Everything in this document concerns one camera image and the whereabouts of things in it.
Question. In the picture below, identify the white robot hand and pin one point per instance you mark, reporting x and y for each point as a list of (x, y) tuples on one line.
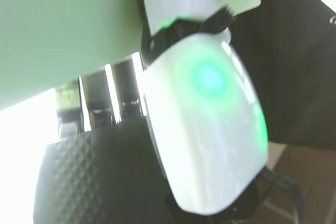
[(204, 116)]

